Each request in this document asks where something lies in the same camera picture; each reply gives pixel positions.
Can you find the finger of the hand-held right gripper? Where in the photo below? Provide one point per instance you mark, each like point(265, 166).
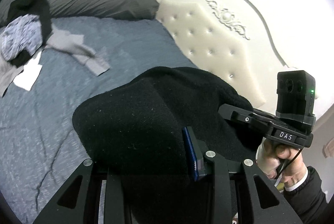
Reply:
point(234, 113)

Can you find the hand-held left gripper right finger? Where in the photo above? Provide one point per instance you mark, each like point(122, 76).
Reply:
point(190, 153)

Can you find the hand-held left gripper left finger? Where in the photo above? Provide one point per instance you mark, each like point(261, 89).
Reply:
point(114, 187)

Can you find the black knit sweater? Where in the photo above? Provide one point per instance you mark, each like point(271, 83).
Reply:
point(143, 114)

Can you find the person's right forearm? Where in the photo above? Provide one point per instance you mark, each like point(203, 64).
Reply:
point(308, 195)

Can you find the person's right hand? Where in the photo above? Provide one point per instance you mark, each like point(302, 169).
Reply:
point(292, 164)

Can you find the cream tufted headboard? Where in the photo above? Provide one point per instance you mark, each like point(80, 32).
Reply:
point(208, 39)

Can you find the white garment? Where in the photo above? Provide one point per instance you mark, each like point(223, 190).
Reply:
point(28, 75)

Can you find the grey hoodie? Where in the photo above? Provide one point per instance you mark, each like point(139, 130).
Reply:
point(70, 42)

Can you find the blue-grey patterned garment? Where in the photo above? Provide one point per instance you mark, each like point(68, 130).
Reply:
point(18, 33)

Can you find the black garment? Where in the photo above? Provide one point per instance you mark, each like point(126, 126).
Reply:
point(39, 7)

